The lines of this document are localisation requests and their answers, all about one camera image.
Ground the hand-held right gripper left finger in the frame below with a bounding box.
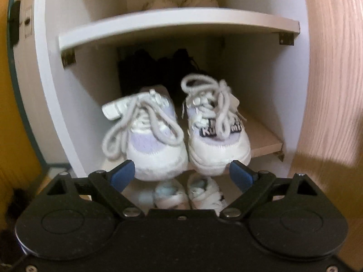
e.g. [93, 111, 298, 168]
[47, 160, 144, 220]

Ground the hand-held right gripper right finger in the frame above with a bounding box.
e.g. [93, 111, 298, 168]
[220, 160, 318, 220]

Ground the white lilac lace-up shoe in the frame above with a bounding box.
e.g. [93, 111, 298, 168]
[180, 74, 251, 176]
[101, 86, 189, 182]

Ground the white shoe cabinet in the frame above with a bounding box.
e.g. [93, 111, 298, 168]
[7, 0, 309, 210]

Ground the black shoe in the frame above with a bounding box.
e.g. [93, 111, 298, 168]
[118, 49, 161, 97]
[157, 48, 206, 105]

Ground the yellow panel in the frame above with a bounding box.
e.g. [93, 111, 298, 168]
[0, 0, 46, 202]

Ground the black cabinet hinge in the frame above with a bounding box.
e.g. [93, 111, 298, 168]
[8, 0, 22, 44]

